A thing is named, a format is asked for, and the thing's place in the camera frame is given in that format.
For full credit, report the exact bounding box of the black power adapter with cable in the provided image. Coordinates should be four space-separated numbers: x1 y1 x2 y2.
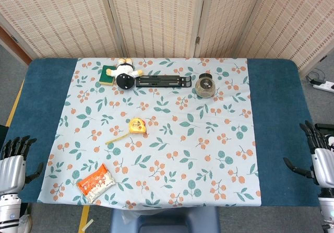
305 69 327 86

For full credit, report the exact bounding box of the woven folding screen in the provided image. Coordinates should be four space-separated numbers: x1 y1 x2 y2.
0 0 334 71

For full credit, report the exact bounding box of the green yellow sponge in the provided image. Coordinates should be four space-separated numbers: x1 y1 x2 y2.
99 65 117 87

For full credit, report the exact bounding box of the floral print tablecloth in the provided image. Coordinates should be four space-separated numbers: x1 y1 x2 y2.
37 57 262 209

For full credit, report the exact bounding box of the plush doll with black head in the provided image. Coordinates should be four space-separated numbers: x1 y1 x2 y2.
105 57 144 90

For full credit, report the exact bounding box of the blue table cover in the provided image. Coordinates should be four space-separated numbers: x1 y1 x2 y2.
5 57 320 207

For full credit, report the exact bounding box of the black folding stand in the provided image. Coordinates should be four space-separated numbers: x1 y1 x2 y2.
135 75 196 89

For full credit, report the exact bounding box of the blue plastic stool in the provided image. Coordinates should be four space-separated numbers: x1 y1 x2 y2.
109 206 221 233

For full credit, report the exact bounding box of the orange white snack bag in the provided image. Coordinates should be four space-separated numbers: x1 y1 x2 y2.
77 164 116 204

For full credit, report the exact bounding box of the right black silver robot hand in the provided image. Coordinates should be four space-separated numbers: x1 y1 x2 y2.
283 120 334 187

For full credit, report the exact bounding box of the yellow tape measure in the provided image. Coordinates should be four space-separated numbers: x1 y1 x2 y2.
105 116 147 145

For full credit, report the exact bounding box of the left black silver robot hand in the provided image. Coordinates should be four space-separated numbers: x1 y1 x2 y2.
0 135 44 196

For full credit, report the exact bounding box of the white power strip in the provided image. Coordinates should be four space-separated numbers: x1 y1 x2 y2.
313 80 334 92

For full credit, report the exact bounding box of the round glass jar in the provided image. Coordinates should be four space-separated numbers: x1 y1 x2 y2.
195 73 216 98

